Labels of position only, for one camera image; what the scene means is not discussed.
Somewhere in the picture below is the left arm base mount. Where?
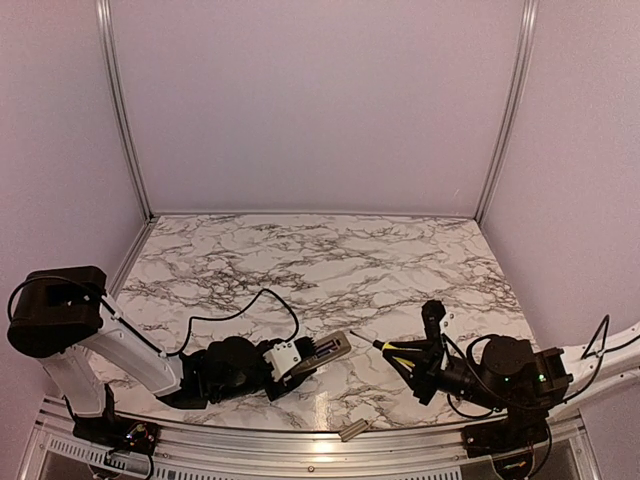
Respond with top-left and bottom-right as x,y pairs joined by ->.
65,385 -> 159,455

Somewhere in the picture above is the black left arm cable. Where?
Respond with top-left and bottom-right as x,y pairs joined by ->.
7,274 -> 300,359

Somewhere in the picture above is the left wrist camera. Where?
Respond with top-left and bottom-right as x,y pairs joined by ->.
263,342 -> 301,382

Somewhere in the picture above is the grey battery compartment cover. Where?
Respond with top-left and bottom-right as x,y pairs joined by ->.
338,419 -> 370,442

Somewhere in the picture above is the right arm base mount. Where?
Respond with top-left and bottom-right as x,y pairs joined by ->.
461,410 -> 549,458

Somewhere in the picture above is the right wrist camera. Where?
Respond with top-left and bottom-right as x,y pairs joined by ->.
421,299 -> 447,349

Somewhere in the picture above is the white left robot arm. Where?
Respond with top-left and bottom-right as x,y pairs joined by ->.
7,266 -> 330,445

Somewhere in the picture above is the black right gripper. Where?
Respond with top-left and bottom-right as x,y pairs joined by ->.
384,339 -> 508,414

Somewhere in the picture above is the yellow handled screwdriver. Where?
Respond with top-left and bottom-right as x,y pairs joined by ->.
349,330 -> 414,368

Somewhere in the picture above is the aluminium corner post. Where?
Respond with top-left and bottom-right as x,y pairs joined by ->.
95,0 -> 154,223
474,0 -> 539,229

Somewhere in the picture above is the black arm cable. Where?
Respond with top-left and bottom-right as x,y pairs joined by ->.
439,314 -> 640,419
7,274 -> 300,359

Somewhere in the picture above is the left aluminium corner post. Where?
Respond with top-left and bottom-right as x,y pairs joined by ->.
95,0 -> 154,223

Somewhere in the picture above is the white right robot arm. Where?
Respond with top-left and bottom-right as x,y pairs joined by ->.
374,314 -> 639,448

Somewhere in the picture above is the right aluminium corner post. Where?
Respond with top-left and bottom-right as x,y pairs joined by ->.
474,0 -> 539,229

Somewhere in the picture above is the white remote control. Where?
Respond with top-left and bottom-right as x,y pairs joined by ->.
298,331 -> 352,371

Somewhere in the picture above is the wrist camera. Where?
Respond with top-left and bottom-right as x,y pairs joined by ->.
421,299 -> 447,349
263,342 -> 301,382

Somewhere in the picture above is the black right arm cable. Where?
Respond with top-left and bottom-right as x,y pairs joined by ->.
439,314 -> 640,419

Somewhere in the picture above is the aluminium front table rail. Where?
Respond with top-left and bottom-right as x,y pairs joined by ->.
19,399 -> 601,480

